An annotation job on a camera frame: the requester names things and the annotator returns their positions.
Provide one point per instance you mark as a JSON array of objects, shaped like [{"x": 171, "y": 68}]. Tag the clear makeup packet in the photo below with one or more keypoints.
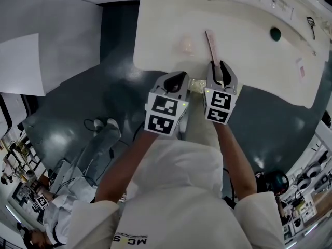
[{"x": 197, "y": 84}]

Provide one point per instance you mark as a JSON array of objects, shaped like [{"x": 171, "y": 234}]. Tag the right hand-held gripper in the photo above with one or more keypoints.
[{"x": 218, "y": 105}]

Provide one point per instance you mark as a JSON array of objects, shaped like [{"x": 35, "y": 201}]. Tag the white paper label sheet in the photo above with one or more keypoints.
[{"x": 280, "y": 0}]

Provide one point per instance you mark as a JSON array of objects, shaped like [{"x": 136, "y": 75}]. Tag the white board panel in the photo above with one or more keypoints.
[{"x": 49, "y": 43}]

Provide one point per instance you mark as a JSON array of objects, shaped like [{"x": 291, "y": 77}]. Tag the thin clear makeup stick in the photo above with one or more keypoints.
[{"x": 307, "y": 47}]

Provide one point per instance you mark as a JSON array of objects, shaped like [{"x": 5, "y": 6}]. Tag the white desk with black edge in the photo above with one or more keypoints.
[{"x": 10, "y": 113}]

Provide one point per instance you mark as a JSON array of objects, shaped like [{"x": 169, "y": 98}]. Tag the long pink makeup nail file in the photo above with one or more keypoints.
[{"x": 212, "y": 45}]

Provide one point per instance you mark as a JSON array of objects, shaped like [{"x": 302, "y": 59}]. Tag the small pink makeup sachet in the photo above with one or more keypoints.
[{"x": 301, "y": 71}]

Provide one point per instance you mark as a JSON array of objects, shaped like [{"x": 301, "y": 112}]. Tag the person's left forearm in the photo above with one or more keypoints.
[{"x": 122, "y": 170}]

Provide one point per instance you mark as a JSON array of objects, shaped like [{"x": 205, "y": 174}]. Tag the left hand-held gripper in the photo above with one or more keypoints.
[{"x": 160, "y": 113}]

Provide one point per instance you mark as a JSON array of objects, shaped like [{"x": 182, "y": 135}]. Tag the black makeup eyelash curler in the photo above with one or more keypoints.
[{"x": 312, "y": 25}]

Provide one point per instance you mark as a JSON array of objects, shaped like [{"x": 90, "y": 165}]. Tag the dark blue headphones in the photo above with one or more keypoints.
[{"x": 275, "y": 182}]

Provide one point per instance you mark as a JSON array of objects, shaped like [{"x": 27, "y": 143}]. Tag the person's white shirt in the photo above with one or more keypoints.
[{"x": 176, "y": 204}]

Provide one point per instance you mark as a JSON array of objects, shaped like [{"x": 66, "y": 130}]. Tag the person's right forearm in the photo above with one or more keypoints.
[{"x": 238, "y": 162}]

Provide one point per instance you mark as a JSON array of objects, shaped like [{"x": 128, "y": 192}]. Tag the white shelf with equipment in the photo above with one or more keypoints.
[{"x": 306, "y": 188}]

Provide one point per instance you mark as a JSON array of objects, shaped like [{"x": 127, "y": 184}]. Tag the dark green makeup sponge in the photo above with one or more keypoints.
[{"x": 275, "y": 34}]

